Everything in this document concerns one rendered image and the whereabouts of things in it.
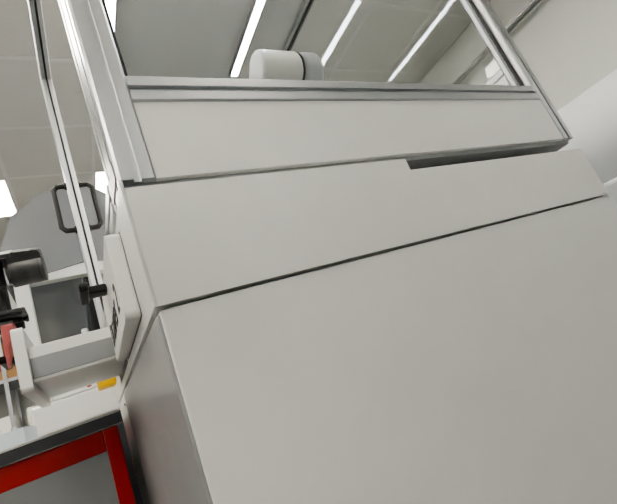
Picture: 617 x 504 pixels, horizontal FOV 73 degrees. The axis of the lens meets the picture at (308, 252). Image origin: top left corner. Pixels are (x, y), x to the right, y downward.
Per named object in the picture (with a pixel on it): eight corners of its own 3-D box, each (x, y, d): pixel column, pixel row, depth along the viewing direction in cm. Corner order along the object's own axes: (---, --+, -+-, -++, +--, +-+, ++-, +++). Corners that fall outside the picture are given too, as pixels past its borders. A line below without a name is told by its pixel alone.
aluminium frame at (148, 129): (115, 180, 44) (-32, -348, 70) (106, 356, 128) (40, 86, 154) (573, 137, 93) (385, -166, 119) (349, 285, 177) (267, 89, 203)
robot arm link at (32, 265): (-35, 232, 81) (-46, 236, 74) (34, 220, 86) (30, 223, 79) (-16, 289, 84) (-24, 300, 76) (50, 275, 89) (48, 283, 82)
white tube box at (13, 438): (-42, 469, 85) (-45, 450, 86) (-23, 465, 93) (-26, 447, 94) (26, 444, 90) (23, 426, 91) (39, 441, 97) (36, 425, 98)
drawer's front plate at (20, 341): (21, 394, 66) (9, 329, 69) (42, 408, 90) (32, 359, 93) (33, 390, 67) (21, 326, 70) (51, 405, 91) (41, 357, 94)
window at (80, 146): (121, 182, 53) (-4, -261, 77) (109, 334, 123) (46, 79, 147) (126, 181, 53) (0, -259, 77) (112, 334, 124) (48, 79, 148)
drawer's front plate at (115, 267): (125, 318, 47) (103, 233, 50) (117, 362, 71) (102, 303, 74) (141, 314, 48) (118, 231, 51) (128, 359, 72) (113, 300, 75)
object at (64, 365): (33, 382, 69) (27, 347, 70) (49, 398, 90) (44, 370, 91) (252, 317, 89) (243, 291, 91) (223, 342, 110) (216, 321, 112)
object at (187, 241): (153, 307, 41) (118, 180, 44) (118, 402, 124) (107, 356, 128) (608, 193, 89) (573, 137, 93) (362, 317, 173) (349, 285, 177)
